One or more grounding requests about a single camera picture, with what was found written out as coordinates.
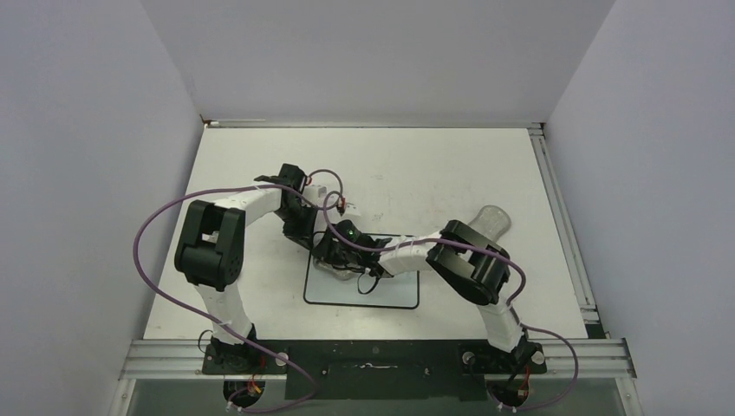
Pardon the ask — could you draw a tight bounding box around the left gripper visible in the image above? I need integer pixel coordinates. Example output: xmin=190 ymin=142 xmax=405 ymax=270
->
xmin=274 ymin=203 xmax=319 ymax=250

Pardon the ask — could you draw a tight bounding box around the white whiteboard black frame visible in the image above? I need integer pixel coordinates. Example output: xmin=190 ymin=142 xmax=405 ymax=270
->
xmin=302 ymin=256 xmax=420 ymax=309

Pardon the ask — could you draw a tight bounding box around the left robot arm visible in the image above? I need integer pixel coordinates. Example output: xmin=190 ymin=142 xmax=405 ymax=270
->
xmin=174 ymin=164 xmax=323 ymax=374

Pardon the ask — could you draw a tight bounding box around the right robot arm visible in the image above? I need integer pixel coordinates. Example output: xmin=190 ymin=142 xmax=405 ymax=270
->
xmin=309 ymin=220 xmax=539 ymax=371

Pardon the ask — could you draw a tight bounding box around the glittery pad at right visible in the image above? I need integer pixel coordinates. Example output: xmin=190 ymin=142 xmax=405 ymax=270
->
xmin=468 ymin=205 xmax=512 ymax=243

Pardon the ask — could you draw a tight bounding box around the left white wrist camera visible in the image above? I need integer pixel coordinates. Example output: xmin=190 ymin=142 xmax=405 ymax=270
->
xmin=302 ymin=185 xmax=328 ymax=206

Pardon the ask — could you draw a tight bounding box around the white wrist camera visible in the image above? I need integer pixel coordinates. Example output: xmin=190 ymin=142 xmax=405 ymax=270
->
xmin=302 ymin=185 xmax=328 ymax=206
xmin=337 ymin=198 xmax=361 ymax=221

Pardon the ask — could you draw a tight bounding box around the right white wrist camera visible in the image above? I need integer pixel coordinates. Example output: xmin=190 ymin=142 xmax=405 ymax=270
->
xmin=337 ymin=198 xmax=361 ymax=221

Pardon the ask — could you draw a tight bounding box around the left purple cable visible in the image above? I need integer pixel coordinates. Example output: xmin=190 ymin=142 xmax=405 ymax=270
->
xmin=132 ymin=167 xmax=344 ymax=414

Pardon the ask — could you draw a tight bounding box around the aluminium back rail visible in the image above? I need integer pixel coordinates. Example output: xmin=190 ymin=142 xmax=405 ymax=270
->
xmin=203 ymin=120 xmax=543 ymax=130

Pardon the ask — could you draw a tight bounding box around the aluminium rail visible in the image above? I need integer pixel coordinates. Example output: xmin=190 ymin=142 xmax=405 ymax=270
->
xmin=528 ymin=123 xmax=601 ymax=325
xmin=203 ymin=120 xmax=543 ymax=130
xmin=120 ymin=339 xmax=637 ymax=380

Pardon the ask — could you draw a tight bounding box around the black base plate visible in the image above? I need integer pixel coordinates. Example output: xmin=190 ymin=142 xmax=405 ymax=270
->
xmin=201 ymin=340 xmax=547 ymax=401

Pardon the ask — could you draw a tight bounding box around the aluminium right rail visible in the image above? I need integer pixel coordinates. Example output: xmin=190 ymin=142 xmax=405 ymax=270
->
xmin=528 ymin=123 xmax=601 ymax=325

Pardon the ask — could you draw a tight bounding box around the aluminium front rail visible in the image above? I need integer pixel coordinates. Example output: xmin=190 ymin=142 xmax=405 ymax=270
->
xmin=120 ymin=339 xmax=637 ymax=380

